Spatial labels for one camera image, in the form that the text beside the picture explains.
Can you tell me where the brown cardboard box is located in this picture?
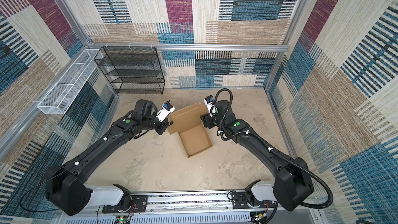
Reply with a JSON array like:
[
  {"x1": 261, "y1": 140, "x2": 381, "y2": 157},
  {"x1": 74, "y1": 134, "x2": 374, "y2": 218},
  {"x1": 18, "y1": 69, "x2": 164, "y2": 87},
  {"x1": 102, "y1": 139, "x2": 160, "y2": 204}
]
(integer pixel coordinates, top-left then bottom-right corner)
[{"x1": 167, "y1": 103, "x2": 213, "y2": 158}]

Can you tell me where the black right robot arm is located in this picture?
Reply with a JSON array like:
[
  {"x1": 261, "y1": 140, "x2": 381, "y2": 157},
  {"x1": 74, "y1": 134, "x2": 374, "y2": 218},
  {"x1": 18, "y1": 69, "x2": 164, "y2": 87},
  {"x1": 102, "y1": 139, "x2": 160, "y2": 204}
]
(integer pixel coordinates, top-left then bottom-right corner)
[{"x1": 201, "y1": 96, "x2": 314, "y2": 211}]

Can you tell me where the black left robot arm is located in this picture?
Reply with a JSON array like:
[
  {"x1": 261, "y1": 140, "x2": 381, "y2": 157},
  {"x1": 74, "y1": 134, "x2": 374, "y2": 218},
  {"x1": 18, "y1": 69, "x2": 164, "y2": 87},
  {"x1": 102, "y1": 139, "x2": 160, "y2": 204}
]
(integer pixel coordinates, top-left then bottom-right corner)
[{"x1": 45, "y1": 100, "x2": 175, "y2": 216}]

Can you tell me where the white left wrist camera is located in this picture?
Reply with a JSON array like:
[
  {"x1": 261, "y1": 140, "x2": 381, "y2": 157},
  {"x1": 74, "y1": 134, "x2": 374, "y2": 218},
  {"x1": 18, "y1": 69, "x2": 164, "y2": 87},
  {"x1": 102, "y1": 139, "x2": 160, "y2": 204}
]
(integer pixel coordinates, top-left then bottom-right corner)
[{"x1": 156, "y1": 101, "x2": 175, "y2": 123}]

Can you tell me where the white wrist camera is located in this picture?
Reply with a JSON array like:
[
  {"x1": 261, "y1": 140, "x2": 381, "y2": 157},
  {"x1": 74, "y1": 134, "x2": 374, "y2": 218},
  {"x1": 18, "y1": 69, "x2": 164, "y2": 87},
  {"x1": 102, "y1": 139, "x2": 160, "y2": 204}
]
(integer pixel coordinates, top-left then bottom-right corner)
[
  {"x1": 156, "y1": 101, "x2": 175, "y2": 123},
  {"x1": 204, "y1": 95, "x2": 217, "y2": 117}
]

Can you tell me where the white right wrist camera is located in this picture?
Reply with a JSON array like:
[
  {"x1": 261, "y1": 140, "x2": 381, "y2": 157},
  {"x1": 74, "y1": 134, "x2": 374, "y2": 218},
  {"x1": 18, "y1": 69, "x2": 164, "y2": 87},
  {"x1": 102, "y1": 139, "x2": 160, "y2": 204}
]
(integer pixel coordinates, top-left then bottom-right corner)
[{"x1": 204, "y1": 95, "x2": 217, "y2": 117}]

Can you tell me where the black wire mesh shelf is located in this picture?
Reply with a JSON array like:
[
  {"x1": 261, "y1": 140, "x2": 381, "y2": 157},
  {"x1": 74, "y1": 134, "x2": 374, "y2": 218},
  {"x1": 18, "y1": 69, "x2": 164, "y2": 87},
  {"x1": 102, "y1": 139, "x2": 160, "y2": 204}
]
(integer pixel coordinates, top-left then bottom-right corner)
[{"x1": 94, "y1": 46, "x2": 165, "y2": 94}]

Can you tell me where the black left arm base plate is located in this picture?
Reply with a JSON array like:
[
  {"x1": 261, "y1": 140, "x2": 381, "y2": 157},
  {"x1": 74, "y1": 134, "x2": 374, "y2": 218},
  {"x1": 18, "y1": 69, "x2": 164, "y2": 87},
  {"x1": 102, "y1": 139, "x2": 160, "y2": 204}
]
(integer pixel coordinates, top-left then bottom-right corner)
[{"x1": 102, "y1": 195, "x2": 148, "y2": 214}]

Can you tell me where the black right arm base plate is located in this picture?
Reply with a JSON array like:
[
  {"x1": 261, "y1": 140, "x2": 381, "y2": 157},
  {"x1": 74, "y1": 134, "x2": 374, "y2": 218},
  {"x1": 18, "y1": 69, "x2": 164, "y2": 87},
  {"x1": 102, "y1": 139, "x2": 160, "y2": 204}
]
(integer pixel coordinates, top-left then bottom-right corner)
[{"x1": 227, "y1": 190, "x2": 276, "y2": 209}]

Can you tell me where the aluminium front mounting rail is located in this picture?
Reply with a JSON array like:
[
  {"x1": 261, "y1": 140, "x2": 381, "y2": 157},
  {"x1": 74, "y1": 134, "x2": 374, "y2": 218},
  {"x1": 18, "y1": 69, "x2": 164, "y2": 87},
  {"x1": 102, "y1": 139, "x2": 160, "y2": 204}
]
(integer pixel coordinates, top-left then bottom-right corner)
[{"x1": 51, "y1": 190, "x2": 327, "y2": 224}]

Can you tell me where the black corrugated cable conduit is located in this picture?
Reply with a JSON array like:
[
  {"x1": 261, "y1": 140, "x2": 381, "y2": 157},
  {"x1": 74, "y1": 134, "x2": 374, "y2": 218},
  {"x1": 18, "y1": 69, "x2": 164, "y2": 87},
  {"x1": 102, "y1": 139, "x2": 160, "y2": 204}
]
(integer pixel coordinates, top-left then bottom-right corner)
[{"x1": 214, "y1": 88, "x2": 334, "y2": 222}]

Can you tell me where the white wire mesh basket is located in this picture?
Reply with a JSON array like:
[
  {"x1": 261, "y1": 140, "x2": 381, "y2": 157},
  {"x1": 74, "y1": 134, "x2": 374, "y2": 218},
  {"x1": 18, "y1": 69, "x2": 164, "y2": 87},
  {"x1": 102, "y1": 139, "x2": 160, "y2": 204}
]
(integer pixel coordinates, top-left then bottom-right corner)
[{"x1": 37, "y1": 49, "x2": 99, "y2": 115}]

